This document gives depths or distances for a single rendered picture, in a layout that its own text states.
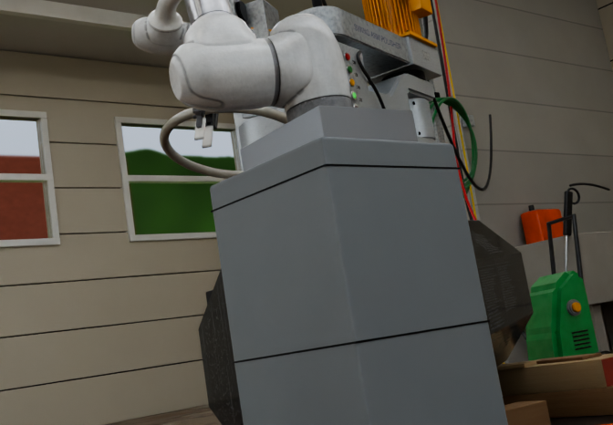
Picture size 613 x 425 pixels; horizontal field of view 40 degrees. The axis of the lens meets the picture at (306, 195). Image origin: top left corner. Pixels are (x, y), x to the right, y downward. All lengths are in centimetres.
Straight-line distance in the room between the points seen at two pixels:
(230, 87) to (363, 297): 55
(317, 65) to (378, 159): 29
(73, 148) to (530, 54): 498
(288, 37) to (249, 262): 50
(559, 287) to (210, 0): 289
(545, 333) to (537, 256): 147
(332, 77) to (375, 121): 15
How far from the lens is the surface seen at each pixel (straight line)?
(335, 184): 164
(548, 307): 443
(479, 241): 330
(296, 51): 190
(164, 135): 268
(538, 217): 622
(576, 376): 328
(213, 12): 197
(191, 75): 184
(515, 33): 706
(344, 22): 337
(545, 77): 718
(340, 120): 177
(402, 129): 190
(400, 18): 394
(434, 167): 186
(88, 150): 964
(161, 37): 262
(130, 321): 944
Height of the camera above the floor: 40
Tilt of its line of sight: 10 degrees up
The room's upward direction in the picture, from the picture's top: 9 degrees counter-clockwise
